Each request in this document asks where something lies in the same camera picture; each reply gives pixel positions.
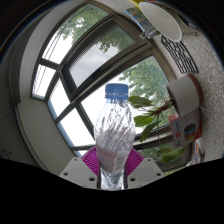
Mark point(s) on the white printed cardboard box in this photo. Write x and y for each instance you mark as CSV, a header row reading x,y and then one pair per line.
x,y
185,128

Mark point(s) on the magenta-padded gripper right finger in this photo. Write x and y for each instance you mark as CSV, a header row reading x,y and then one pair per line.
x,y
146,171

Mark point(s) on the potted plant in white pot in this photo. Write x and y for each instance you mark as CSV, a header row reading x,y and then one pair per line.
x,y
185,93

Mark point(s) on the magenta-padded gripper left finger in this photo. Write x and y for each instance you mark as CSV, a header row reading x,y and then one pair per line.
x,y
78,171

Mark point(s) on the clear blue-capped water bottle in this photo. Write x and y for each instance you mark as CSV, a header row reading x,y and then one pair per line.
x,y
115,133

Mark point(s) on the dark-framed window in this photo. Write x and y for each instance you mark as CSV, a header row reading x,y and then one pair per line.
x,y
100,63

